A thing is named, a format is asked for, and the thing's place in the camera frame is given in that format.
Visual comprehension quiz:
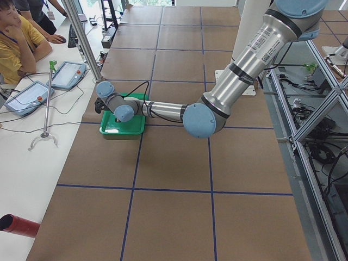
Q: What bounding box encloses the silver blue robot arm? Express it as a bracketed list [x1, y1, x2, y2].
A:
[95, 0, 327, 138]

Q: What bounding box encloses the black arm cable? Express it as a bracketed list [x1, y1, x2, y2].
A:
[123, 80, 188, 123]

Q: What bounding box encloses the white side table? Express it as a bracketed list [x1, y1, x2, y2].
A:
[0, 5, 128, 237]

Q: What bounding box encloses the green plastic tray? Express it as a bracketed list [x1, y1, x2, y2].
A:
[100, 92, 148, 139]

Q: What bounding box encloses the aluminium frame rack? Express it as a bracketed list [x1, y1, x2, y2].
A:
[262, 34, 347, 260]

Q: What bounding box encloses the red cylinder tube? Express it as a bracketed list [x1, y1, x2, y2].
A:
[1, 214, 40, 238]

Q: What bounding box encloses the teach pendant tablet far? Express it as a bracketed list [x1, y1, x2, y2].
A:
[52, 61, 86, 90]

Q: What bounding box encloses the aluminium frame post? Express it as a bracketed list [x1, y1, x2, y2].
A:
[62, 0, 103, 83]

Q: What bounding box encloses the metal reacher grabber tool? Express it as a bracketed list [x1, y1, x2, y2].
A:
[28, 60, 58, 151]

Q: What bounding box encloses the black keyboard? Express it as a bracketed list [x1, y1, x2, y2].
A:
[67, 25, 78, 48]

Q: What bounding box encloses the black cable bundle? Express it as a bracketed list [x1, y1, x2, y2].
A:
[290, 105, 348, 196]

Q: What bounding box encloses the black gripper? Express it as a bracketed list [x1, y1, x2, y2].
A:
[94, 98, 107, 114]

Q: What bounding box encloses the person in yellow shirt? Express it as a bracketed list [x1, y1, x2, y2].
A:
[1, 1, 52, 84]

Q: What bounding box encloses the teach pendant tablet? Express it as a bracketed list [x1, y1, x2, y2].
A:
[52, 61, 86, 90]
[4, 81, 48, 116]

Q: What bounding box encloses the teach pendant tablet near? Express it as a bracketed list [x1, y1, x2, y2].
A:
[4, 81, 48, 116]

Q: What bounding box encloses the person in dark shirt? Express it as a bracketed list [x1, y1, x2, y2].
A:
[14, 0, 68, 44]

